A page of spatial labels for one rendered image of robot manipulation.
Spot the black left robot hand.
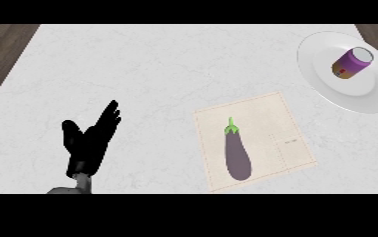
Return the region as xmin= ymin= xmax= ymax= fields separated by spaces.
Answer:
xmin=60 ymin=99 xmax=122 ymax=179

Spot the white plate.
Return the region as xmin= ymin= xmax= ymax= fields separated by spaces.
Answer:
xmin=295 ymin=31 xmax=378 ymax=115

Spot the beige placemat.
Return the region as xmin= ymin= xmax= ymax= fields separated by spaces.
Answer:
xmin=191 ymin=91 xmax=318 ymax=194

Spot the purple eggplant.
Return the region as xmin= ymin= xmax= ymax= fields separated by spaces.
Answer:
xmin=222 ymin=116 xmax=253 ymax=182

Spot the purple can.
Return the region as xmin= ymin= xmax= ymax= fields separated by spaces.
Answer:
xmin=330 ymin=46 xmax=374 ymax=80

